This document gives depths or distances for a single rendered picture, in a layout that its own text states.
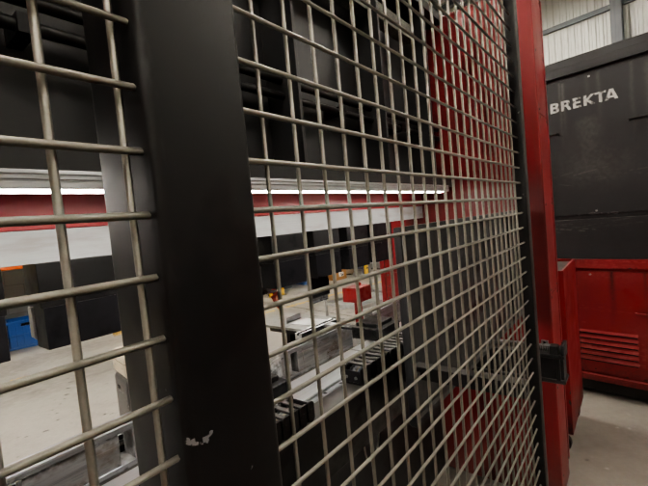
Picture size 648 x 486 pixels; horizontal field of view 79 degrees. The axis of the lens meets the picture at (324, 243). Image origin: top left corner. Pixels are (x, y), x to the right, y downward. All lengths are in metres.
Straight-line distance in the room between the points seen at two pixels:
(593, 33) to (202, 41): 8.32
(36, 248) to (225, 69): 0.74
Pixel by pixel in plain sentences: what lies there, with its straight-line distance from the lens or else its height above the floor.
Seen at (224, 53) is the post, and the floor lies 1.45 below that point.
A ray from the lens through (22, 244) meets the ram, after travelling 0.90.
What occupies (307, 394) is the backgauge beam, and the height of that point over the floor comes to 0.98.
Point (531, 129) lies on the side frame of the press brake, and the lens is 1.98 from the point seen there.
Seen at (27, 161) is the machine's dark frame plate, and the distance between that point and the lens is 0.73.
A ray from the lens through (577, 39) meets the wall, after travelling 8.53.
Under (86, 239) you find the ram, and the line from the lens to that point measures 0.93.
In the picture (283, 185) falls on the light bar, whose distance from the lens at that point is 0.97.
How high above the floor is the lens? 1.37
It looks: 3 degrees down
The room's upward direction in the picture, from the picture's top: 5 degrees counter-clockwise
